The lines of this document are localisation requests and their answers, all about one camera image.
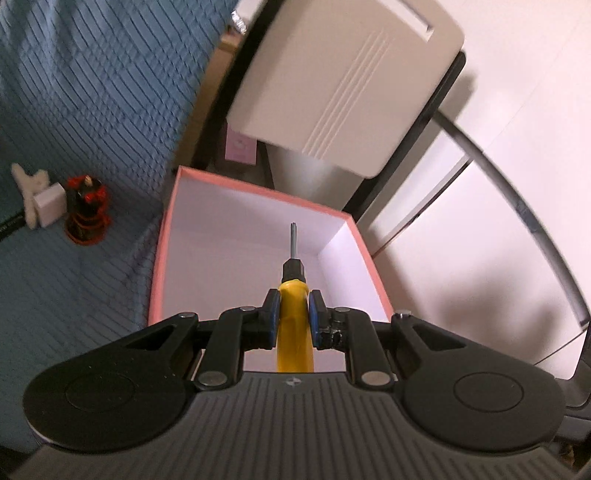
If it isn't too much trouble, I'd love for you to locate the pink cardboard box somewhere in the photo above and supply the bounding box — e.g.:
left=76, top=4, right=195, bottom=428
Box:
left=148, top=165, right=394, bottom=374

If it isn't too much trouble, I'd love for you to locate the white cabinet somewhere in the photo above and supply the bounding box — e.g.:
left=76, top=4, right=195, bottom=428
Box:
left=358, top=0, right=591, bottom=381

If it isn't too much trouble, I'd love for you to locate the black curved bar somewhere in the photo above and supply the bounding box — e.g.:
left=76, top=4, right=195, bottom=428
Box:
left=431, top=111, right=591, bottom=329

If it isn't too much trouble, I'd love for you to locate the blue textured blanket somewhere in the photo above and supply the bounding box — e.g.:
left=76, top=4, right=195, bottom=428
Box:
left=0, top=0, right=241, bottom=455

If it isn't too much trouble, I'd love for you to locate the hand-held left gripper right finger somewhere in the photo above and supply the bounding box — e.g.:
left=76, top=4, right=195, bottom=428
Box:
left=308, top=288, right=468, bottom=389

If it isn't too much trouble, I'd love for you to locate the black strap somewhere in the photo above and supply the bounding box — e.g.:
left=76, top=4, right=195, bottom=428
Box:
left=0, top=210, right=26, bottom=241

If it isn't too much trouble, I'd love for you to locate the red and black lantern ornament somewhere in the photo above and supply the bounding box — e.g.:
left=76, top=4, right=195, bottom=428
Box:
left=64, top=174, right=113, bottom=247

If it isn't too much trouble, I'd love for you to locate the white plush toy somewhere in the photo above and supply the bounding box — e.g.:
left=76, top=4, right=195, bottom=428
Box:
left=11, top=163, right=51, bottom=230

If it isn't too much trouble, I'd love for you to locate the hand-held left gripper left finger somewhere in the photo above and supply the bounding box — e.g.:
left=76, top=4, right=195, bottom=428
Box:
left=113, top=288, right=281, bottom=392

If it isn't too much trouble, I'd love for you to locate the pink card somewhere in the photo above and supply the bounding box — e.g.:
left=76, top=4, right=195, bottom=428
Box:
left=224, top=124, right=257, bottom=164

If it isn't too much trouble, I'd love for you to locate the black support bar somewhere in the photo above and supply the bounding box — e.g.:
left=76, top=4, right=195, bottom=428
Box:
left=342, top=51, right=467, bottom=223

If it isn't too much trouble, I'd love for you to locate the black frame bar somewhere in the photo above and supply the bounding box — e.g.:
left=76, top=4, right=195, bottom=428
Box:
left=191, top=28, right=260, bottom=172

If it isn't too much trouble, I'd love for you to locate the yellow handled screwdriver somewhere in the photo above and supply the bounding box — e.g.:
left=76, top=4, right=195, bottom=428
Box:
left=276, top=222, right=315, bottom=374

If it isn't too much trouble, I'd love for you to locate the beige plastic panel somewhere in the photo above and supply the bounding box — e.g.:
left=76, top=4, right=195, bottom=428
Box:
left=226, top=0, right=465, bottom=180

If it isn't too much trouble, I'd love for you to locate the small white box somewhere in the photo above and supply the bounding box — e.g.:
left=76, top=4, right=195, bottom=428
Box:
left=33, top=183, right=66, bottom=228

